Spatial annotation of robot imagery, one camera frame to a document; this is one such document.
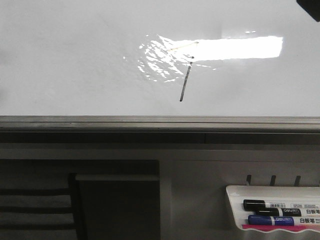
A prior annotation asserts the pink eraser strip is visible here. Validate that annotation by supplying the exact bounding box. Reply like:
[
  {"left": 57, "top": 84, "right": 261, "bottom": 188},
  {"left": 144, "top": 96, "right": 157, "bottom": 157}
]
[{"left": 242, "top": 224, "right": 320, "bottom": 233}]

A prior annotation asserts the black capped marker top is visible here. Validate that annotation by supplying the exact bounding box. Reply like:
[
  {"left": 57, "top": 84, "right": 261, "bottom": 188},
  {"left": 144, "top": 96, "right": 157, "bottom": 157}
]
[{"left": 243, "top": 199, "right": 320, "bottom": 211}]

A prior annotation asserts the black metal hook left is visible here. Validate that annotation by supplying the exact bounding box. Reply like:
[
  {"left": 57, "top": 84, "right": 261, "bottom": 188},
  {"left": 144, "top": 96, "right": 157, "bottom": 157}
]
[{"left": 245, "top": 174, "right": 252, "bottom": 186}]

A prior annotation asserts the grey aluminium whiteboard frame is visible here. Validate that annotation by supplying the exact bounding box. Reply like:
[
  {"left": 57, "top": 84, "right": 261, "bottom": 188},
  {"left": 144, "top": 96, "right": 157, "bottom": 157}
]
[{"left": 0, "top": 115, "right": 320, "bottom": 145}]

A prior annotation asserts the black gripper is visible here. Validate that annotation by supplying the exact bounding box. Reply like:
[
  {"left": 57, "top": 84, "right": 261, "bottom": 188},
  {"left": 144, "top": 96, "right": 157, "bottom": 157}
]
[{"left": 296, "top": 0, "right": 320, "bottom": 22}]

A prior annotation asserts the black slatted chair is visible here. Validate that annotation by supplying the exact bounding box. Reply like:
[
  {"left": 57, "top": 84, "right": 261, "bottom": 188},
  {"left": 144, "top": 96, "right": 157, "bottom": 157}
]
[{"left": 0, "top": 173, "right": 88, "bottom": 240}]

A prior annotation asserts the white whiteboard surface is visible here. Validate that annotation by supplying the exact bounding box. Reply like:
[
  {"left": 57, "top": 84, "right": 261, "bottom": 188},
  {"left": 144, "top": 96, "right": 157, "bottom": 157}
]
[{"left": 0, "top": 0, "right": 320, "bottom": 117}]

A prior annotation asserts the white marker tray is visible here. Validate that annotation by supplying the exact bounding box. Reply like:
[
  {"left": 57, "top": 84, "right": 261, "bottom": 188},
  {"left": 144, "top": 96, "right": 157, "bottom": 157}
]
[{"left": 225, "top": 185, "right": 320, "bottom": 240}]

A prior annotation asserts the black capped marker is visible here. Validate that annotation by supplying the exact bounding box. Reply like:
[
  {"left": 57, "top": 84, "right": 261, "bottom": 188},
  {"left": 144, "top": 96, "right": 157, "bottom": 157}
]
[
  {"left": 243, "top": 199, "right": 320, "bottom": 211},
  {"left": 254, "top": 208, "right": 320, "bottom": 217}
]

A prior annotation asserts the black capped marker middle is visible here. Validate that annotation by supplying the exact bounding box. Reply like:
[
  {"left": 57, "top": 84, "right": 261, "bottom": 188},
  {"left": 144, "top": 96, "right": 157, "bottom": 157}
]
[{"left": 254, "top": 208, "right": 320, "bottom": 217}]

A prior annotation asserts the black metal hook middle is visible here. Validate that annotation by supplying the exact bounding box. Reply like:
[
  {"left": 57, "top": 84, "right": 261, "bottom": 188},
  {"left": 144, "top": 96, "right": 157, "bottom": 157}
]
[{"left": 269, "top": 175, "right": 276, "bottom": 186}]

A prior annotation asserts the blue capped marker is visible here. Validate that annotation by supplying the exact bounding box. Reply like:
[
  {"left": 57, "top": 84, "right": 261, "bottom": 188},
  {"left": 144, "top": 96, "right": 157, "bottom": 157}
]
[{"left": 248, "top": 215, "right": 320, "bottom": 227}]

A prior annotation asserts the black metal hook right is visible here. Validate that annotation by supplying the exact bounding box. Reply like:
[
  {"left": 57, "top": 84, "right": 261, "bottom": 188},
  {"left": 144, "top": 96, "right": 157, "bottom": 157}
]
[{"left": 294, "top": 175, "right": 301, "bottom": 187}]

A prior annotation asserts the black metal hook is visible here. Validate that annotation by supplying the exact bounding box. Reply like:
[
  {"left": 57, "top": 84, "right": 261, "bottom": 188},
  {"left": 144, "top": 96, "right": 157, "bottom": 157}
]
[
  {"left": 269, "top": 175, "right": 276, "bottom": 186},
  {"left": 245, "top": 174, "right": 252, "bottom": 186},
  {"left": 294, "top": 175, "right": 301, "bottom": 187}
]

